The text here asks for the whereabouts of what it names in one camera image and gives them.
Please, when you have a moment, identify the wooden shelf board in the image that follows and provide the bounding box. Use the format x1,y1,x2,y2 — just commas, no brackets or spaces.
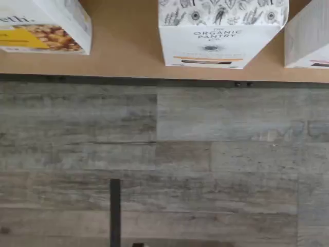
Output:
0,0,329,84

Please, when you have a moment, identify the white yellow purely elizabeth box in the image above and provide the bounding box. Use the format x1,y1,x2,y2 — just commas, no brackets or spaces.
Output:
0,0,93,56

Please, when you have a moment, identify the white box pink strip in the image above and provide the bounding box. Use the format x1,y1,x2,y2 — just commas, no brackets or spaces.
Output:
283,0,329,69

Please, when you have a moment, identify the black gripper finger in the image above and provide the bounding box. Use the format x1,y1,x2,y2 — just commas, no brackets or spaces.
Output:
110,178,121,247

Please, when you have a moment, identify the white box yellow strip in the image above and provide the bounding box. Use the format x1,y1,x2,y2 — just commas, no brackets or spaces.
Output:
157,0,290,70

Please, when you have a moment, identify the black metal shelving frame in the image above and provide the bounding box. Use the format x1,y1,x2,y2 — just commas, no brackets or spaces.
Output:
0,73,329,90

